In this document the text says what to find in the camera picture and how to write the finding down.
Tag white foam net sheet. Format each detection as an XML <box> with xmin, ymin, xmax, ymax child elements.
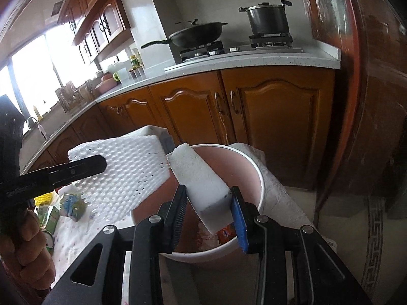
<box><xmin>68</xmin><ymin>135</ymin><xmax>170</xmax><ymax>224</ymax></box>

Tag round tin can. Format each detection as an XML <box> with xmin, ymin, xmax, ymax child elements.
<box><xmin>43</xmin><ymin>229</ymin><xmax>56</xmax><ymax>256</ymax></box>

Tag steel gas stove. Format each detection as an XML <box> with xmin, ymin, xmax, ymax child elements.
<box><xmin>164</xmin><ymin>33</ymin><xmax>304</xmax><ymax>72</ymax></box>

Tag wooden wall cabinets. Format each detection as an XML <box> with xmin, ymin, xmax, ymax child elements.
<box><xmin>57</xmin><ymin>0</ymin><xmax>134</xmax><ymax>66</ymax></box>

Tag person's left hand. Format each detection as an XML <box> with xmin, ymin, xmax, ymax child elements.
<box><xmin>9</xmin><ymin>211</ymin><xmax>56</xmax><ymax>290</ymax></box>

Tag pink bucket with white rim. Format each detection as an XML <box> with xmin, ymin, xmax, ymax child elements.
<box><xmin>130</xmin><ymin>144</ymin><xmax>266</xmax><ymax>264</ymax></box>

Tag orange packet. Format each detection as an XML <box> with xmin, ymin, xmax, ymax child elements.
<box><xmin>216</xmin><ymin>224</ymin><xmax>237</xmax><ymax>245</ymax></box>

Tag wooden base cabinets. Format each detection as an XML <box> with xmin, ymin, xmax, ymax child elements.
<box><xmin>19</xmin><ymin>46</ymin><xmax>341</xmax><ymax>191</ymax></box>

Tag wooden cutting board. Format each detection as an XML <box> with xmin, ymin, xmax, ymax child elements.
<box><xmin>55</xmin><ymin>81</ymin><xmax>80</xmax><ymax>112</ymax></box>

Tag black stock pot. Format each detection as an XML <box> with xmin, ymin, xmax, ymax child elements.
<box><xmin>238</xmin><ymin>0</ymin><xmax>292</xmax><ymax>35</ymax></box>

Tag white floral tablecloth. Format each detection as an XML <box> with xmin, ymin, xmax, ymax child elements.
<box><xmin>51</xmin><ymin>142</ymin><xmax>338</xmax><ymax>305</ymax></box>

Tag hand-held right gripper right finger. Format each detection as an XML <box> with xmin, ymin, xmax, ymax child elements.
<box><xmin>230</xmin><ymin>186</ymin><xmax>372</xmax><ymax>305</ymax></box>

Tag pink basin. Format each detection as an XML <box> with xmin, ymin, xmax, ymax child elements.
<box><xmin>95</xmin><ymin>74</ymin><xmax>118</xmax><ymax>95</ymax></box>

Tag black wok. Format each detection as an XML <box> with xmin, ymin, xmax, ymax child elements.
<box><xmin>141</xmin><ymin>19</ymin><xmax>228</xmax><ymax>49</ymax></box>

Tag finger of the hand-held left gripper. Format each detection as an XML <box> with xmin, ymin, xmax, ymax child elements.
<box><xmin>48</xmin><ymin>155</ymin><xmax>107</xmax><ymax>186</ymax></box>

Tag chrome kitchen faucet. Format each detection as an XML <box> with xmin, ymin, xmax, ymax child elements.
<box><xmin>27</xmin><ymin>116</ymin><xmax>48</xmax><ymax>140</ymax></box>

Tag wooden sliding door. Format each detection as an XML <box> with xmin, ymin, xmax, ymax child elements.
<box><xmin>296</xmin><ymin>0</ymin><xmax>407</xmax><ymax>223</ymax></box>

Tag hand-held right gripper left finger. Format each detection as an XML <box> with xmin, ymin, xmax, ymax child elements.
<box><xmin>41</xmin><ymin>184</ymin><xmax>198</xmax><ymax>305</ymax></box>

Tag white foam block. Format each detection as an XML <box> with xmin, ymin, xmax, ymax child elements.
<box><xmin>167</xmin><ymin>144</ymin><xmax>232</xmax><ymax>234</ymax></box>

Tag kitchen window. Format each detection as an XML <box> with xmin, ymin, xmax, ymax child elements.
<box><xmin>0</xmin><ymin>22</ymin><xmax>99</xmax><ymax>128</ymax></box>

